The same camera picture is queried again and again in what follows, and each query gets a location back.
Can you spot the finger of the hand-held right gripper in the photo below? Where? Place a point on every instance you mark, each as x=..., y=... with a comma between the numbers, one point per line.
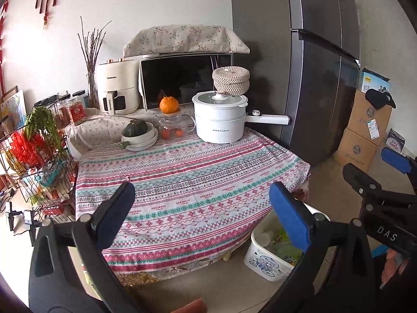
x=358, y=176
x=395, y=159

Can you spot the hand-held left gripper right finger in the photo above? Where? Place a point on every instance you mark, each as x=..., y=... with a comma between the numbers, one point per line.
x=290, y=215

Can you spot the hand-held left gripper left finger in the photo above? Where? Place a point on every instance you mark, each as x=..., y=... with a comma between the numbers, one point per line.
x=119, y=206

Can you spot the white plastic bottle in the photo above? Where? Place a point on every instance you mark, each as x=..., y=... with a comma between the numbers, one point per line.
x=264, y=238

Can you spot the green snack bag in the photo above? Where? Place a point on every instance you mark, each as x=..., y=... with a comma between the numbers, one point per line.
x=286, y=255

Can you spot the white plastic bin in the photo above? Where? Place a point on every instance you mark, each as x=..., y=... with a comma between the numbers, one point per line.
x=267, y=267

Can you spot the person's right hand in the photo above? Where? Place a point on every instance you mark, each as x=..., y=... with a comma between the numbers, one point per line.
x=394, y=267

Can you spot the person's left hand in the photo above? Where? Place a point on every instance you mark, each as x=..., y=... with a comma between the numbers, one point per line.
x=192, y=307

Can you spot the small printed box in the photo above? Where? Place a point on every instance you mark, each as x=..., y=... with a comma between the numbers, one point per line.
x=395, y=141

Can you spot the cardboard box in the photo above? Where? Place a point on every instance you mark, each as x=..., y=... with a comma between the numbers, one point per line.
x=355, y=153
x=365, y=120

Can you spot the black cloth item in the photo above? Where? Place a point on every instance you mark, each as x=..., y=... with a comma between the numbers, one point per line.
x=379, y=99

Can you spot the white ceramic bowl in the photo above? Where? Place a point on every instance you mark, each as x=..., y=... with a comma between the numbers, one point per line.
x=143, y=143

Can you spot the white floral cloth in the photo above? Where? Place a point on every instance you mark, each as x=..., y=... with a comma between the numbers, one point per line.
x=97, y=130

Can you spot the patterned striped tablecloth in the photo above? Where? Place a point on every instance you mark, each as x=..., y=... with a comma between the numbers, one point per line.
x=195, y=186

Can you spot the green squash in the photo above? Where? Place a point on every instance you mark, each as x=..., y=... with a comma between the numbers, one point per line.
x=134, y=127

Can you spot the blue printed box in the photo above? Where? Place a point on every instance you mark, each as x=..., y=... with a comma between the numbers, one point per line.
x=373, y=81

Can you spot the floral under cloth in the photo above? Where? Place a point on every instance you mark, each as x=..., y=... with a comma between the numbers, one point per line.
x=172, y=269

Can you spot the glass teapot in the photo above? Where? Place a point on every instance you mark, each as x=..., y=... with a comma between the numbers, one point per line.
x=172, y=127

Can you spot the red label jar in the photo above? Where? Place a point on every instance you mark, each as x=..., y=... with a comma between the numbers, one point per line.
x=76, y=112

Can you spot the red packets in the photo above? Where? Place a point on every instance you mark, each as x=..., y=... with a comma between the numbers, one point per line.
x=27, y=150

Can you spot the green leafy plant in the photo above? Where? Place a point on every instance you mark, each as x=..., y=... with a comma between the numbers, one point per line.
x=42, y=124

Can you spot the orange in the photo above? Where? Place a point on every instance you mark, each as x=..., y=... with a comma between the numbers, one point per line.
x=168, y=105

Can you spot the white electric pot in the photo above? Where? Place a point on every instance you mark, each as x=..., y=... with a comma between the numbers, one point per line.
x=218, y=124

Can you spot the clear jar black lid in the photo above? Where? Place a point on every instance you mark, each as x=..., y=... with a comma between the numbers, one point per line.
x=79, y=96

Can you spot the glass vase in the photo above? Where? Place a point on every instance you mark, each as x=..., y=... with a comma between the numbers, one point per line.
x=93, y=91

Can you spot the cream air fryer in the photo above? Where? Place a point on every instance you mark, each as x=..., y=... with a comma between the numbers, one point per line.
x=117, y=84

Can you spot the grey refrigerator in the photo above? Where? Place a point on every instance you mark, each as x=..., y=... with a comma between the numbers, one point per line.
x=293, y=71

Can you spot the black door microwave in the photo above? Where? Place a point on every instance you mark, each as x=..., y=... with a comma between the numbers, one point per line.
x=176, y=78

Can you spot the woven lidded basket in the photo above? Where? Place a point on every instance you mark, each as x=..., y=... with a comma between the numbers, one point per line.
x=231, y=80

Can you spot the dried branches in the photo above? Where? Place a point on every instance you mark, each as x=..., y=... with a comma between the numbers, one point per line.
x=93, y=49

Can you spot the floral microwave cover cloth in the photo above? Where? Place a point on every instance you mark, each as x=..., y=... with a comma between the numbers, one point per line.
x=182, y=39

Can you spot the picture frame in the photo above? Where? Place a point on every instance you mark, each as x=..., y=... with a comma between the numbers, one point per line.
x=14, y=107

